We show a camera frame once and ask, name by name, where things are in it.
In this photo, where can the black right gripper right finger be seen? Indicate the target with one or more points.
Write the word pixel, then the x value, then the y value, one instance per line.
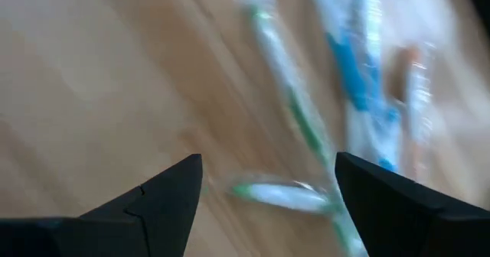
pixel 402 218

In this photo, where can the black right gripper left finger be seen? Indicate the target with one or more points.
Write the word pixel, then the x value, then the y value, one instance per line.
pixel 161 211

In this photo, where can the green white toothbrush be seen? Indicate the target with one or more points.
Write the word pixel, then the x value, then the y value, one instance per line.
pixel 287 196
pixel 283 77

